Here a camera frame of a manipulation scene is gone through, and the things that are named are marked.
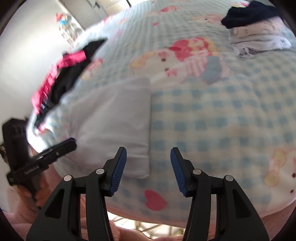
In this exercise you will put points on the black garment pile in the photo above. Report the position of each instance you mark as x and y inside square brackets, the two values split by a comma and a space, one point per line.
[65, 81]

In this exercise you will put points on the pink garment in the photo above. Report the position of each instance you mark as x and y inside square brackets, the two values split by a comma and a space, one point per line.
[68, 60]

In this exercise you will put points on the red blue plush toy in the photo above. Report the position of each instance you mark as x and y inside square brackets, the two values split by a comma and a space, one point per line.
[63, 19]

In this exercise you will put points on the light grey navy-trimmed t-shirt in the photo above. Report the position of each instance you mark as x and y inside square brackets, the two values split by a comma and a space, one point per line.
[110, 117]

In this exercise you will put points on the white shelf with trinkets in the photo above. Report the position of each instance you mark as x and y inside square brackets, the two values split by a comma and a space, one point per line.
[70, 32]

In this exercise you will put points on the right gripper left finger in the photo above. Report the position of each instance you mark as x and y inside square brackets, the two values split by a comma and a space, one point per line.
[59, 219]

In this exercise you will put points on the operator left hand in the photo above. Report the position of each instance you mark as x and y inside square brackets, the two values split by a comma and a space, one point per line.
[38, 189]

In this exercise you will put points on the white wardrobe door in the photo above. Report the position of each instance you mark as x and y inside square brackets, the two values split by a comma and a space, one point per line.
[86, 13]

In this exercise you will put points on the navy folded garment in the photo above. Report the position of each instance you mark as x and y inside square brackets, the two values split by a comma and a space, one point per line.
[254, 12]

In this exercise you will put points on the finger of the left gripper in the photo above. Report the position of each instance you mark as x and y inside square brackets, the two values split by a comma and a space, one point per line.
[53, 153]

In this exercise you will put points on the white folded clothes stack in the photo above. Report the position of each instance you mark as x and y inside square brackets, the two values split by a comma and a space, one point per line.
[266, 35]

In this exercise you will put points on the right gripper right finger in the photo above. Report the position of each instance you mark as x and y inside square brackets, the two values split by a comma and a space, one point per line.
[236, 217]

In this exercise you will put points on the blue checkered cartoon blanket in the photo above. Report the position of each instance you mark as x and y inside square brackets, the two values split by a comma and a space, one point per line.
[228, 115]

